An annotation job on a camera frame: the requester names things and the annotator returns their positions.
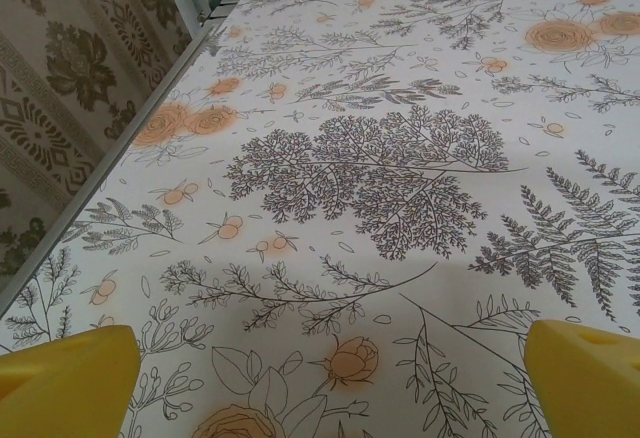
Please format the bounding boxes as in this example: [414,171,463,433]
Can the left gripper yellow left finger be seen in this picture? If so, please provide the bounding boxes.
[0,324,141,438]

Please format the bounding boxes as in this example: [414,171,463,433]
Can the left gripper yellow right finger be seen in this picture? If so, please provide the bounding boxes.
[522,320,640,438]

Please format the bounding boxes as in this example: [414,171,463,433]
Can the floral table cover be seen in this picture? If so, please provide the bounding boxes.
[0,0,640,438]

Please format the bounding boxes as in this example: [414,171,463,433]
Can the aluminium side rail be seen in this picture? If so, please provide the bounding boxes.
[0,0,246,319]

